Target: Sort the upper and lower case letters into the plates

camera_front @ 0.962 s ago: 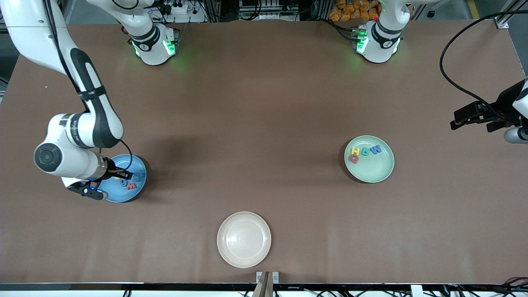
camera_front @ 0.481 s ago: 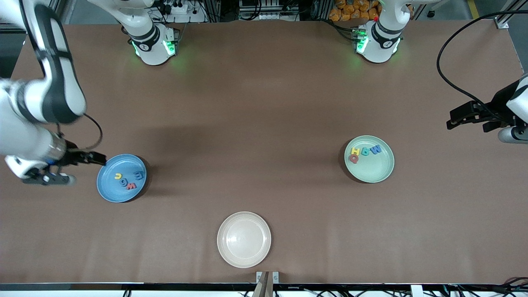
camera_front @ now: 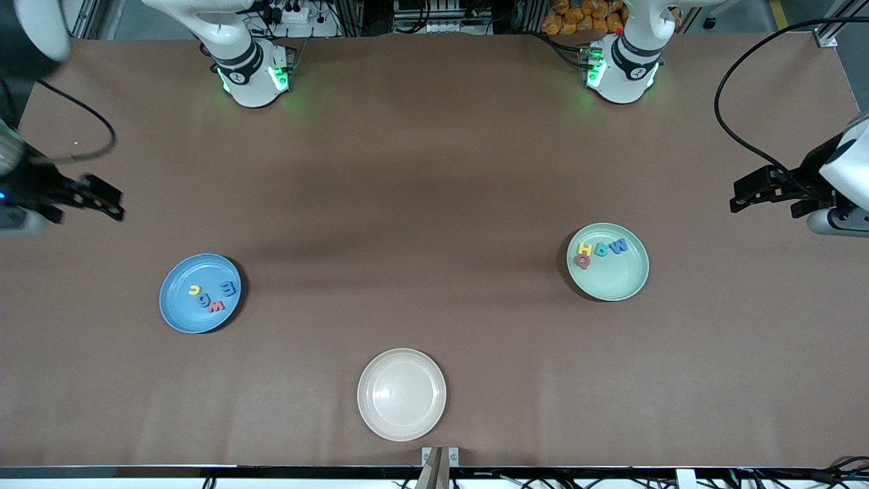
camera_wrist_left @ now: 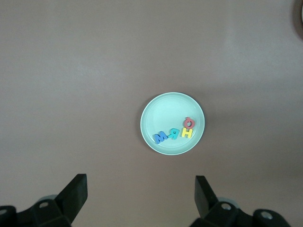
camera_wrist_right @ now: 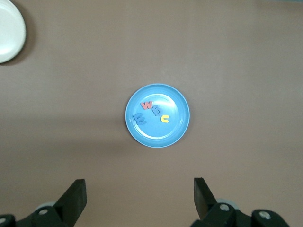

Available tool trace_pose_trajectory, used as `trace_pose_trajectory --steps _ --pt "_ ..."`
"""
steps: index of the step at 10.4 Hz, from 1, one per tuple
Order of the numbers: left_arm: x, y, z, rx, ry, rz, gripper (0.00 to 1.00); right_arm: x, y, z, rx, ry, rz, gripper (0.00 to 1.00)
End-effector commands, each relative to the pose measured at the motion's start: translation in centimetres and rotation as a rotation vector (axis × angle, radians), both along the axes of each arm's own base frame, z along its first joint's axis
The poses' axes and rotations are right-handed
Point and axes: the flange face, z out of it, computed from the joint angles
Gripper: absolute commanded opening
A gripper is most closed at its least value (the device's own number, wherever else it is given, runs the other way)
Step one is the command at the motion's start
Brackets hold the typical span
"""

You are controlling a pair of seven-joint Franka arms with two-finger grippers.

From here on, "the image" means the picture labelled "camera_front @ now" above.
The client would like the green plate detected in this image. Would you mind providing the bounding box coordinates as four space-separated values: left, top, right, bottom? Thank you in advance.
566 223 650 302

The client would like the small metal bracket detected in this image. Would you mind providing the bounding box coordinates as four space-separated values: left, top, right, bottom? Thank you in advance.
421 446 460 469

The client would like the brown table cover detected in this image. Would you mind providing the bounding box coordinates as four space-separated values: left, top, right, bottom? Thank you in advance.
0 33 869 469

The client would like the orange bag pile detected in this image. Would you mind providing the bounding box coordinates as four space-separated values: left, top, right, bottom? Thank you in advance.
541 0 624 36

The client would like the tan vertical post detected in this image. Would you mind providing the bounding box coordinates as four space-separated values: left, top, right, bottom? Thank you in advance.
414 448 451 489

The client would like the tangled cable bundle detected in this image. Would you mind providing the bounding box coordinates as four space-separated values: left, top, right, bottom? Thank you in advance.
730 455 869 489

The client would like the white power strip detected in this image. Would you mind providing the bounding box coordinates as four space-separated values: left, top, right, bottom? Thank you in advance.
268 0 310 24

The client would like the black table edge rail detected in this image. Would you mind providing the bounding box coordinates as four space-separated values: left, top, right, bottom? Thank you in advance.
0 465 869 489

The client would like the blue plate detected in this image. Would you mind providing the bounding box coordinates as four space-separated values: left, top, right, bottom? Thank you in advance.
159 253 242 334

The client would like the aluminium frame profile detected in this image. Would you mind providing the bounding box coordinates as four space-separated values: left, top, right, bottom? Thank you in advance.
815 0 869 48
64 0 103 40

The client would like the beige plate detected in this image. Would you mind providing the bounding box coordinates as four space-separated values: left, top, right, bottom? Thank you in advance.
357 348 447 442

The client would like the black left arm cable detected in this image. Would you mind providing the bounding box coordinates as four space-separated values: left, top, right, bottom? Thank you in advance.
714 16 869 198

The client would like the black equipment rack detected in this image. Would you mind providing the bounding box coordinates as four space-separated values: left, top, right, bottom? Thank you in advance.
394 0 489 35

